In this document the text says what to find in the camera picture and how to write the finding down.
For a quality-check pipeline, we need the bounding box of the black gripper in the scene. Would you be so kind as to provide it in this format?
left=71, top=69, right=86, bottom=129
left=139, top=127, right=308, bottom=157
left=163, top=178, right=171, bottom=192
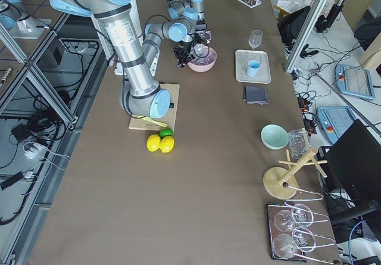
left=196, top=21, right=212, bottom=43
left=173, top=41, right=196, bottom=68

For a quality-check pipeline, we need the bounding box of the steel ice scoop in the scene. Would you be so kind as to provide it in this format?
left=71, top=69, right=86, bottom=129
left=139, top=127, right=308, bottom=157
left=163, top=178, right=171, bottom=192
left=193, top=43, right=210, bottom=58

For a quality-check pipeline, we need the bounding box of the pile of clear ice cubes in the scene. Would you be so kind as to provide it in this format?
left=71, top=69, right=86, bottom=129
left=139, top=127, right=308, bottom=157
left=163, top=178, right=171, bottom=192
left=193, top=48, right=216, bottom=66

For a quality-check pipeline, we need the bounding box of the blue plastic cup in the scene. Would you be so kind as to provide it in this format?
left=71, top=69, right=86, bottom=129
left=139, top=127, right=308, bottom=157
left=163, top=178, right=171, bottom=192
left=246, top=60, right=261, bottom=77

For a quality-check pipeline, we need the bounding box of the pink bowl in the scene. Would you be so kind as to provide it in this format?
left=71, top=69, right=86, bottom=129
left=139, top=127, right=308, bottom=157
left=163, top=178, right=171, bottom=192
left=188, top=48, right=217, bottom=73

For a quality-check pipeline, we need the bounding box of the cream serving tray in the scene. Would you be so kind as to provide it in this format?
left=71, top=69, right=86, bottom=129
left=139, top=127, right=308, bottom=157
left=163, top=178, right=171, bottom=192
left=235, top=49, right=271, bottom=84

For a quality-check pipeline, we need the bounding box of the clear wine glass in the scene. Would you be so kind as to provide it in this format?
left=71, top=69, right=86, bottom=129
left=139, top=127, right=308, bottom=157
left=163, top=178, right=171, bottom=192
left=248, top=30, right=263, bottom=51

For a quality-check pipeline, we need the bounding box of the yellow plastic knife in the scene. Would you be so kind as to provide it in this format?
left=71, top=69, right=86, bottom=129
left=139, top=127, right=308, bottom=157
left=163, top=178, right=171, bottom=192
left=132, top=116, right=168, bottom=127

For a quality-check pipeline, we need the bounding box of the grey folded cloth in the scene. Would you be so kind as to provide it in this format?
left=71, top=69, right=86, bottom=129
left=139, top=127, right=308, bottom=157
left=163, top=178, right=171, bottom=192
left=243, top=85, right=269, bottom=105

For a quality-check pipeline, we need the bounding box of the green lime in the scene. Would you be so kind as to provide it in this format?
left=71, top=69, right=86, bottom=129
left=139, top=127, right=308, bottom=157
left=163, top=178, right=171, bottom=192
left=159, top=128, right=173, bottom=138

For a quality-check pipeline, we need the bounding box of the wooden cutting board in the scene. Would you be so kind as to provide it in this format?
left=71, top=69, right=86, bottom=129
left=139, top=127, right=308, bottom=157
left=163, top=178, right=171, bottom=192
left=129, top=83, right=180, bottom=131

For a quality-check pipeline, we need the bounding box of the white product box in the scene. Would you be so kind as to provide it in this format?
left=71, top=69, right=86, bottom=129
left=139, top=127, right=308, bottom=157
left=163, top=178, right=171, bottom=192
left=270, top=0, right=306, bottom=20

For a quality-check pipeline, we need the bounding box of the black bag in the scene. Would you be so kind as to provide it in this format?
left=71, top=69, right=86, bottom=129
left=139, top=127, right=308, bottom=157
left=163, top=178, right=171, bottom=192
left=277, top=6, right=311, bottom=46

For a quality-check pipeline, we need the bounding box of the yellow lemon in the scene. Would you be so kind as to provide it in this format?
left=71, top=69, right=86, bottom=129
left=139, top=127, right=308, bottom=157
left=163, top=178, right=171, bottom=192
left=146, top=134, right=161, bottom=152
left=160, top=136, right=174, bottom=153

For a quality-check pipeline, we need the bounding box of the green bowl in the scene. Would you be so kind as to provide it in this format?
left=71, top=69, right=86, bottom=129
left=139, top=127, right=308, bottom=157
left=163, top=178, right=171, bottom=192
left=261, top=124, right=288, bottom=149

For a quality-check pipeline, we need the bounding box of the blue teach pendant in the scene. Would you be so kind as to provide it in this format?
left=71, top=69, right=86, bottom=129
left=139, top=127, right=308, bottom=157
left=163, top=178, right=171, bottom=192
left=335, top=64, right=376, bottom=100
left=316, top=106, right=356, bottom=144

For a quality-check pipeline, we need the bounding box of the wooden mug tree stand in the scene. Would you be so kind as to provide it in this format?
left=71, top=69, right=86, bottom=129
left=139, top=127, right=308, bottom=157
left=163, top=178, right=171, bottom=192
left=263, top=148, right=328, bottom=200

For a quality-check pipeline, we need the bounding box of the black monitor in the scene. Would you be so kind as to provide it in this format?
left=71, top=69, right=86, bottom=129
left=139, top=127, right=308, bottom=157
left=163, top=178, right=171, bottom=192
left=318, top=120, right=380, bottom=202

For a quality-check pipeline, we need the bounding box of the upturned wine glass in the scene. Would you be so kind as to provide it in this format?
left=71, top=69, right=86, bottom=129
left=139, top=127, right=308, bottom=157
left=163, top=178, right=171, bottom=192
left=274, top=204, right=329, bottom=233
left=272, top=226, right=336, bottom=261

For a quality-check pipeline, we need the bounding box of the black tray with glasses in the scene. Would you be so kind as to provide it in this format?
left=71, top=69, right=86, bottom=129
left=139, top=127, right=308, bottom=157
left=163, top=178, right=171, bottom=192
left=266, top=203, right=306, bottom=263

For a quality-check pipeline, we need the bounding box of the aluminium frame post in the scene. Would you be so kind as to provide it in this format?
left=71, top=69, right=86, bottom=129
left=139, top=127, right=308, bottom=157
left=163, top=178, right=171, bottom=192
left=285, top=0, right=327, bottom=73

